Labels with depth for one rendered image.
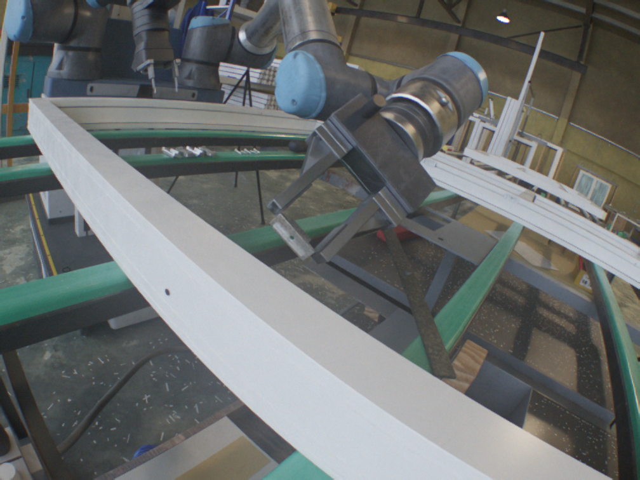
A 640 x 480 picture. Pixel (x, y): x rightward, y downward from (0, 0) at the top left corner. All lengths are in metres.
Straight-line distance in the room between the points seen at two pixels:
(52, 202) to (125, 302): 1.34
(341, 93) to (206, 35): 0.93
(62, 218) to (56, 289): 1.37
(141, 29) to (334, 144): 0.50
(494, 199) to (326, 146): 0.86
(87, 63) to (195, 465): 1.07
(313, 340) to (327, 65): 0.38
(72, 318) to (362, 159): 0.31
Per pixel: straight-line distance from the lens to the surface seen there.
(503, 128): 7.37
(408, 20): 14.75
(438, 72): 0.47
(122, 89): 1.23
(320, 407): 0.19
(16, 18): 1.12
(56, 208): 1.67
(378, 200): 0.36
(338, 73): 0.49
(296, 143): 0.95
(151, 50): 0.73
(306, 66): 0.47
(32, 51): 4.44
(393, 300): 1.03
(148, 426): 1.26
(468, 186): 1.18
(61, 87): 1.19
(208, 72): 1.36
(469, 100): 0.48
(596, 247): 1.17
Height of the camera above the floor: 1.05
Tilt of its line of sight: 23 degrees down
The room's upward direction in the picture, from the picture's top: 16 degrees clockwise
